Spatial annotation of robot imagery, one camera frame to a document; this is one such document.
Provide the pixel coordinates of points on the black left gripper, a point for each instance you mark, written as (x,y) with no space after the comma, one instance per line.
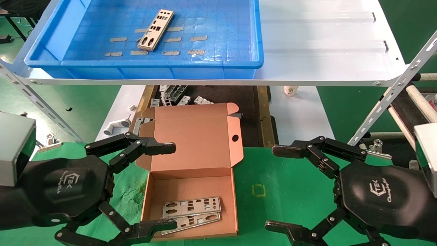
(65,184)

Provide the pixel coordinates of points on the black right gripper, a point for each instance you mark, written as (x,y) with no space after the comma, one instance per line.
(382,198)

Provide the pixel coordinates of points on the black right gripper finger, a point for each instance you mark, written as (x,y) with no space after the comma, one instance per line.
(293,150)

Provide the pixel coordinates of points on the silver slotted metal plate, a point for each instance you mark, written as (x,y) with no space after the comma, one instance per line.
(201,221)
(191,206)
(157,29)

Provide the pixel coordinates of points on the brown cardboard box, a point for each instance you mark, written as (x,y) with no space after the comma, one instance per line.
(191,143)

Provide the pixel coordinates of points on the blue plastic tray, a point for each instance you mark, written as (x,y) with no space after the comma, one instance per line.
(222,44)

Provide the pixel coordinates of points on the green table cloth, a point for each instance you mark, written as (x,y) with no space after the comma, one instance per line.
(290,191)

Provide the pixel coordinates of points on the white bottle with pink print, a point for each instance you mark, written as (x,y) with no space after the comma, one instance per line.
(291,90)

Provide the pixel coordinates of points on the grey flat metal plate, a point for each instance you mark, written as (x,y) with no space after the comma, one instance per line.
(138,124)

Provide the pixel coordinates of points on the white plastic pipe fitting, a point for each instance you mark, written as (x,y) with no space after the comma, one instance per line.
(117,124)

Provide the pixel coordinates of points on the silver binder clip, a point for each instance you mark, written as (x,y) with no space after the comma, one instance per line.
(49,145)
(378,150)

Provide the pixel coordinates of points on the white conveyor roller rod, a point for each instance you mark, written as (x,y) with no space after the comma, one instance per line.
(392,135)
(426,77)
(403,128)
(421,102)

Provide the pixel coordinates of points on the white metal shelf board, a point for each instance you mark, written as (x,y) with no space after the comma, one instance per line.
(324,41)

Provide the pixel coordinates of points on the grey perforated shelf upright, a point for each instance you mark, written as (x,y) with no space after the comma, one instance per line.
(392,91)
(47,112)

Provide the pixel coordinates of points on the black conveyor belt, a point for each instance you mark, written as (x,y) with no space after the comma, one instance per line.
(409,109)

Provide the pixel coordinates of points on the black tray with wooden frame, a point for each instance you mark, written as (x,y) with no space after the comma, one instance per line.
(245,112)

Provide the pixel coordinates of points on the small silver metal bracket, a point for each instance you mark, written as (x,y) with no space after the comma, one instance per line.
(166,100)
(163,88)
(203,100)
(155,102)
(183,100)

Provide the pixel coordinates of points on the long silver metal bracket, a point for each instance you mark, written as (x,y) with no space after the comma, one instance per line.
(175,93)

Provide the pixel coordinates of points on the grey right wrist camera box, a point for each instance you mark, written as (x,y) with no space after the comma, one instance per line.
(428,157)

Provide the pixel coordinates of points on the black metal frame stand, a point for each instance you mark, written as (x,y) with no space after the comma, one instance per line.
(20,7)

